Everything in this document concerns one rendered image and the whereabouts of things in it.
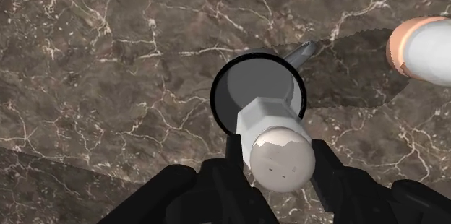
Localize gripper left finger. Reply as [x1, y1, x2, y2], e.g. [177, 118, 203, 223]
[98, 134, 280, 224]

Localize white shaker with copper collar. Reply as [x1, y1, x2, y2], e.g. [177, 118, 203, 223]
[385, 16, 451, 87]

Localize grey cup with black rim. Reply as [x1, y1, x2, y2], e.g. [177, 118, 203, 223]
[210, 40, 317, 136]

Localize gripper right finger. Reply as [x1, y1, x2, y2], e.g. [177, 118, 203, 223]
[309, 139, 451, 224]

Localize white shaker with domed top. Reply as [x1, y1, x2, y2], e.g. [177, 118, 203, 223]
[236, 97, 317, 193]

